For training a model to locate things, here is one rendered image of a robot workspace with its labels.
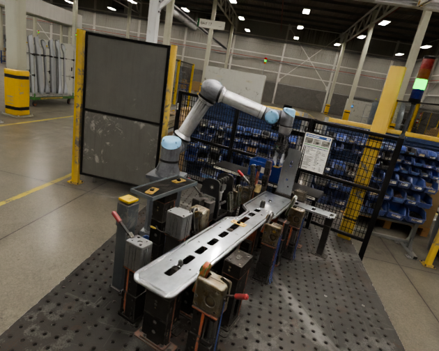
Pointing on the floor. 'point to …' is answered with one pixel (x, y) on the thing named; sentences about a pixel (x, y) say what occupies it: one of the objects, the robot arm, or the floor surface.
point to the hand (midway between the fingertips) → (277, 164)
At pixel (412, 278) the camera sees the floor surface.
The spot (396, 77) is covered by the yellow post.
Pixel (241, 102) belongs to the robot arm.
